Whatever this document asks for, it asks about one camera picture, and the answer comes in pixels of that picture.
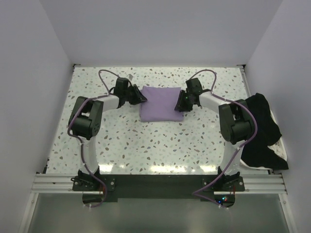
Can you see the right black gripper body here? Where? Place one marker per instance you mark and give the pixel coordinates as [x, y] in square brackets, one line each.
[189, 105]

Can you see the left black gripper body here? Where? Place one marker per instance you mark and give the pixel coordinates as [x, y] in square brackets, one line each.
[128, 95]

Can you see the purple t shirt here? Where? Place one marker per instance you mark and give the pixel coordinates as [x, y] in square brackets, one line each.
[160, 104]

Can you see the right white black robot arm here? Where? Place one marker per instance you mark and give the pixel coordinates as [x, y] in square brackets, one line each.
[238, 126]

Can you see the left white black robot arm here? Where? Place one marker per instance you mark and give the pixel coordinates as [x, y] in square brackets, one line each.
[86, 119]

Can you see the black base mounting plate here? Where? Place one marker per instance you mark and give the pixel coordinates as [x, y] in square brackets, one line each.
[112, 188]

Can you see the black t shirt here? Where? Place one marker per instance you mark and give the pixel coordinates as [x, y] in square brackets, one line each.
[258, 100]

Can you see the white laundry basket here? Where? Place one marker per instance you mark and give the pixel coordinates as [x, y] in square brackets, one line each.
[279, 150]

